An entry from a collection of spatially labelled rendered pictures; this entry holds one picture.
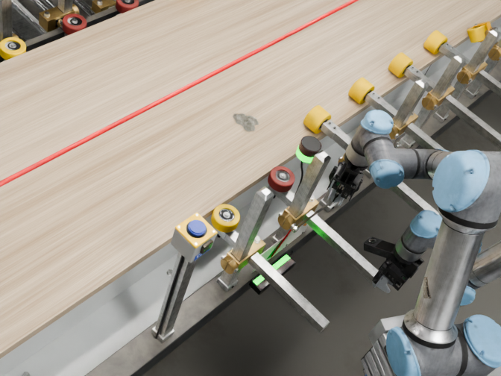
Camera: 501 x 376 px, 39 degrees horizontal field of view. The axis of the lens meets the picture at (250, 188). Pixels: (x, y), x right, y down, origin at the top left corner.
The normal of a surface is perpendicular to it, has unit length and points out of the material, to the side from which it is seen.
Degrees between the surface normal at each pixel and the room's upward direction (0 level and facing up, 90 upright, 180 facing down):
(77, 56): 0
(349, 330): 0
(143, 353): 0
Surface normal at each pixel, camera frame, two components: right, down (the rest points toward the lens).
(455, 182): -0.93, -0.12
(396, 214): 0.24, -0.61
